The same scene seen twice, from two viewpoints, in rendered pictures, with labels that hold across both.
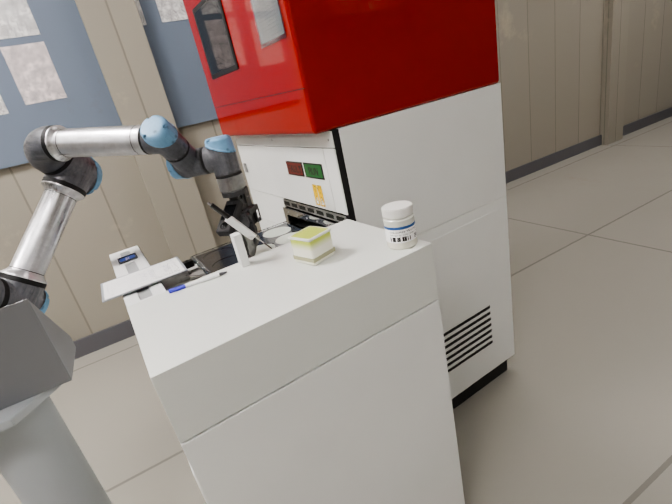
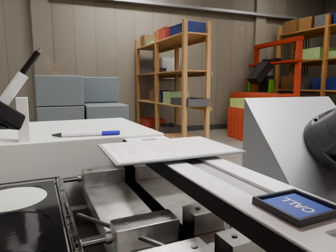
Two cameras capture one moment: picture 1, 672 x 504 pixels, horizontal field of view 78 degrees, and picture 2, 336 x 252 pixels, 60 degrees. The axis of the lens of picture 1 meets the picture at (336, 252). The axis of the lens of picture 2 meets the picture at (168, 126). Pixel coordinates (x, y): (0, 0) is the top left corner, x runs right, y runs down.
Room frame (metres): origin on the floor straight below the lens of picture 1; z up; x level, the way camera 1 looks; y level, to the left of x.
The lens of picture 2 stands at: (1.53, 0.54, 1.07)
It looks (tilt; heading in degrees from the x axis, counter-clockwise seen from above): 8 degrees down; 183
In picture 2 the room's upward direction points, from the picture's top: straight up
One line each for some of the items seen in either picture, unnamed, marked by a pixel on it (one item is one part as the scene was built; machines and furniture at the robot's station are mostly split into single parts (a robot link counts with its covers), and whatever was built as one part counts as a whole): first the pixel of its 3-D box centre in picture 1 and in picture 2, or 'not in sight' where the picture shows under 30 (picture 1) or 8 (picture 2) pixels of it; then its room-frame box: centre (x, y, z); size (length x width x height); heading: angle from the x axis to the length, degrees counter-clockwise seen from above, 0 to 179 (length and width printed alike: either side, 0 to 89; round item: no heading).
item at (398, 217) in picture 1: (399, 225); not in sight; (0.90, -0.15, 1.01); 0.07 x 0.07 x 0.10
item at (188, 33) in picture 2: not in sight; (168, 87); (-3.71, 0.27, 1.02); 2.25 x 0.60 x 2.04; 25
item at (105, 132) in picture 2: (198, 281); (86, 133); (0.93, 0.34, 0.97); 0.14 x 0.01 x 0.01; 108
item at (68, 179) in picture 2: not in sight; (71, 179); (1.01, 0.33, 0.89); 0.05 x 0.01 x 0.01; 118
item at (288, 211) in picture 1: (314, 228); not in sight; (1.37, 0.05, 0.89); 0.44 x 0.02 x 0.10; 28
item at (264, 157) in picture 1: (287, 186); not in sight; (1.54, 0.12, 1.02); 0.81 x 0.03 x 0.40; 28
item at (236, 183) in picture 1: (230, 183); not in sight; (1.22, 0.25, 1.13); 0.08 x 0.08 x 0.05
